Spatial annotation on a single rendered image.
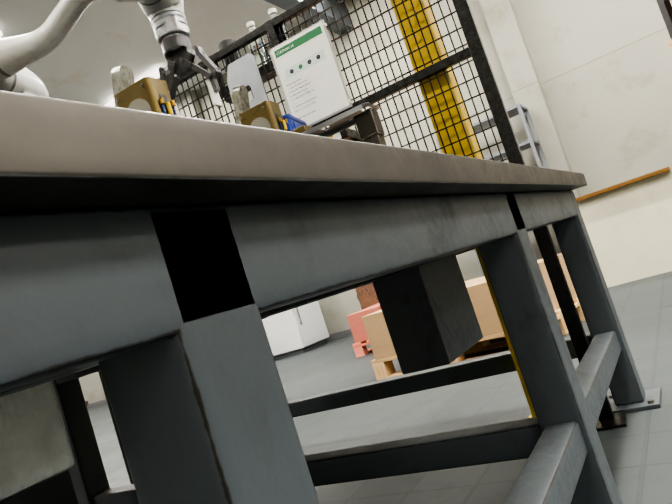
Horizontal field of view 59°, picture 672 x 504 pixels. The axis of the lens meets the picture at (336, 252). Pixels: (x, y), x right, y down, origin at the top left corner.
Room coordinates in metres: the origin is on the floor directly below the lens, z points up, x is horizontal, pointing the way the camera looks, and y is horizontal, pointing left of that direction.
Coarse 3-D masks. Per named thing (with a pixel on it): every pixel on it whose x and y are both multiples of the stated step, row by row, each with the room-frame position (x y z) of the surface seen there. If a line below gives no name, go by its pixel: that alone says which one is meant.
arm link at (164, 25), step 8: (160, 16) 1.46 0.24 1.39; (168, 16) 1.46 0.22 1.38; (176, 16) 1.47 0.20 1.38; (184, 16) 1.49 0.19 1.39; (152, 24) 1.48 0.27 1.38; (160, 24) 1.46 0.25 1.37; (168, 24) 1.46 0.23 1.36; (176, 24) 1.46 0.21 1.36; (184, 24) 1.49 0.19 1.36; (160, 32) 1.47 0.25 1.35; (168, 32) 1.46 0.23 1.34; (176, 32) 1.47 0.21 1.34; (184, 32) 1.48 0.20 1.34; (160, 40) 1.49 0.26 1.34
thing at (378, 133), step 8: (368, 112) 1.44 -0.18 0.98; (376, 112) 1.47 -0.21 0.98; (360, 120) 1.46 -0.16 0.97; (368, 120) 1.45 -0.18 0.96; (376, 120) 1.45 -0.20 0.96; (360, 128) 1.46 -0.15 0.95; (368, 128) 1.45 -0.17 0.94; (376, 128) 1.44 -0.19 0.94; (360, 136) 1.46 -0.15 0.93; (368, 136) 1.45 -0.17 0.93; (376, 136) 1.45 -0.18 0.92; (384, 144) 1.47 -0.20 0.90
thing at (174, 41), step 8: (168, 40) 1.46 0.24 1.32; (176, 40) 1.46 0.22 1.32; (184, 40) 1.48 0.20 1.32; (168, 48) 1.47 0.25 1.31; (176, 48) 1.47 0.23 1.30; (184, 48) 1.48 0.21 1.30; (168, 56) 1.49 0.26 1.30; (176, 56) 1.49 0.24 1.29; (184, 56) 1.48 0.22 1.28; (168, 64) 1.50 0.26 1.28; (184, 64) 1.48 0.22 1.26; (176, 72) 1.50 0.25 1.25; (184, 72) 1.50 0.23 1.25
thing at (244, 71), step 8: (248, 56) 1.72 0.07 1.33; (232, 64) 1.74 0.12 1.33; (240, 64) 1.73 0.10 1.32; (248, 64) 1.72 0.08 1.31; (256, 64) 1.71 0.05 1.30; (232, 72) 1.75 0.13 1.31; (240, 72) 1.74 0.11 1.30; (248, 72) 1.72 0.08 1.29; (256, 72) 1.71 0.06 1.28; (232, 80) 1.75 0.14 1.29; (240, 80) 1.74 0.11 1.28; (248, 80) 1.73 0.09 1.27; (256, 80) 1.72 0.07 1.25; (232, 88) 1.75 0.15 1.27; (256, 88) 1.72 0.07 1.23; (256, 96) 1.72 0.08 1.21; (264, 96) 1.71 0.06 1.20; (256, 104) 1.73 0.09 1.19
